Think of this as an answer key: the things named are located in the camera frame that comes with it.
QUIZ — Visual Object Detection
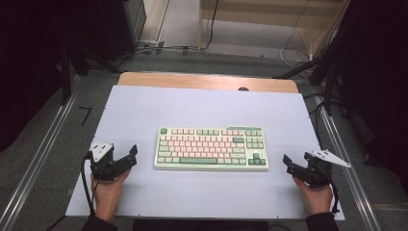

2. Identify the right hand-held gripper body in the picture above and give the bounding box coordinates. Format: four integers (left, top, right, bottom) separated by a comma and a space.
293, 149, 352, 190

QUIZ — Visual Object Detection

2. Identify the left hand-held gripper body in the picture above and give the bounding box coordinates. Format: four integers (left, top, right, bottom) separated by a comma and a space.
89, 142, 129, 183

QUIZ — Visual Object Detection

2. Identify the green and pink keyboard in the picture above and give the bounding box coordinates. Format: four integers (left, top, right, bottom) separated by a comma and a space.
153, 125, 269, 171

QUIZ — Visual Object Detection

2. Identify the person's right hand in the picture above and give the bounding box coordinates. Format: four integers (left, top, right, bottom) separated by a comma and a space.
292, 176, 334, 216

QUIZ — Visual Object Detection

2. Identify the person's left hand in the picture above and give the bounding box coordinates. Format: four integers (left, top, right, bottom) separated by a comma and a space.
90, 168, 132, 223

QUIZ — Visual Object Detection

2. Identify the white table board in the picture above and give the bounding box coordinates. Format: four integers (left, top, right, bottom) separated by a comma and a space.
65, 85, 345, 221

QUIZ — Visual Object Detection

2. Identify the wooden table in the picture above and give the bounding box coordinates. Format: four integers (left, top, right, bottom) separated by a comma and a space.
117, 71, 299, 94

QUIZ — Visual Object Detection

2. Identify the dark cabinet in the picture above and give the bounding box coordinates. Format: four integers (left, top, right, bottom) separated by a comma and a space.
99, 0, 147, 61

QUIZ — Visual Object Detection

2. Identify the light wooden shelf unit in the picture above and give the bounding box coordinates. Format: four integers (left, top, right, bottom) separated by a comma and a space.
197, 0, 351, 60

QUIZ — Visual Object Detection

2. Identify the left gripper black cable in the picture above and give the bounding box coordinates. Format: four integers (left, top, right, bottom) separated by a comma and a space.
80, 151, 97, 216

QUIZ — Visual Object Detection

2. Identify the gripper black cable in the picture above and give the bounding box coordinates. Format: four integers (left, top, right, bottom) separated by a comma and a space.
320, 166, 341, 215
80, 151, 97, 216

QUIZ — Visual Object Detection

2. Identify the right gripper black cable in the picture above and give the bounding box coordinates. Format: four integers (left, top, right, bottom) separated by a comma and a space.
320, 166, 341, 215

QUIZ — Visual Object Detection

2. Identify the aluminium floor rail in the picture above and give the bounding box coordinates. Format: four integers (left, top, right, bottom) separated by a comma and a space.
312, 94, 383, 231
0, 75, 79, 231

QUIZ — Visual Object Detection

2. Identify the black floor cable bundle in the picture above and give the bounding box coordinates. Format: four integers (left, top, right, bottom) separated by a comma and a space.
116, 44, 200, 62

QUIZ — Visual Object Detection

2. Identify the white loose cable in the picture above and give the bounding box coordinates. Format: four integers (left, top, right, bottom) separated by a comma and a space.
279, 0, 315, 70

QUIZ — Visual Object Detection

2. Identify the black hanging cable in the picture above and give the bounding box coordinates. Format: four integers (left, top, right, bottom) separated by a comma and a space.
204, 0, 220, 51

